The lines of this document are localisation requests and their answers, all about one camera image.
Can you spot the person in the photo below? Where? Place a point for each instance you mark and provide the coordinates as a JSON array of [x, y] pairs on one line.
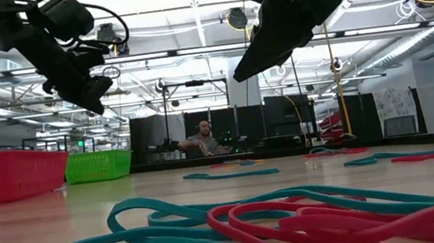
[[204, 140]]

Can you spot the red plastic basket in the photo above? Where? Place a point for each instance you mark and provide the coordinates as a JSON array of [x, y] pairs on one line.
[[6, 176]]

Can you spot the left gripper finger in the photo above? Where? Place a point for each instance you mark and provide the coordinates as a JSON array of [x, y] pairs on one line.
[[89, 94]]

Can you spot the red rack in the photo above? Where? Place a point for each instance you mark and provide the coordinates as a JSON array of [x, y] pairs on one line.
[[331, 121]]

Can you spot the white patterned curtain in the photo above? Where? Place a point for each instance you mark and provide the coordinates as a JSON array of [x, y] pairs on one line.
[[393, 102]]

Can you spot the black metal table frame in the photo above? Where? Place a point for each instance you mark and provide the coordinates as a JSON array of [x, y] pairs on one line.
[[189, 162]]

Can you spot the white building pillar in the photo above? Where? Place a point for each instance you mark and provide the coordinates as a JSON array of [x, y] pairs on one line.
[[244, 92]]

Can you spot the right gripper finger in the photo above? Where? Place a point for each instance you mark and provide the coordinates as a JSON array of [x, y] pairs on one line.
[[274, 42]]

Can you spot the black partition wall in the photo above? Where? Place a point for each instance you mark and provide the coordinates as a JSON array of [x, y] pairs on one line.
[[148, 139]]

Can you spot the black frame stand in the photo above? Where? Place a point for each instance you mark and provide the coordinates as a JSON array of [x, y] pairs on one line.
[[194, 83]]

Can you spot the green plastic basket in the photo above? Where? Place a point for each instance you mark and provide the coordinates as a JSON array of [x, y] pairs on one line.
[[99, 166]]

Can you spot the grey office chair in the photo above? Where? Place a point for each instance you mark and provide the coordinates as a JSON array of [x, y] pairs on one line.
[[399, 126]]

